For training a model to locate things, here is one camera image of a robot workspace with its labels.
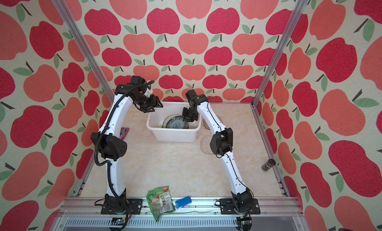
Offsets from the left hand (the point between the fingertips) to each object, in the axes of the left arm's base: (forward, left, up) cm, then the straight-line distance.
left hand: (161, 108), depth 85 cm
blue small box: (-44, -14, -22) cm, 51 cm away
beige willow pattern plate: (+7, -1, -18) cm, 20 cm away
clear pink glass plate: (-11, -27, -24) cm, 38 cm away
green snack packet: (-43, -2, -24) cm, 49 cm away
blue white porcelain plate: (+4, -8, -18) cm, 20 cm away
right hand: (+1, -13, -13) cm, 19 cm away
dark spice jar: (-27, -61, -14) cm, 68 cm away
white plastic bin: (+1, +6, -13) cm, 15 cm away
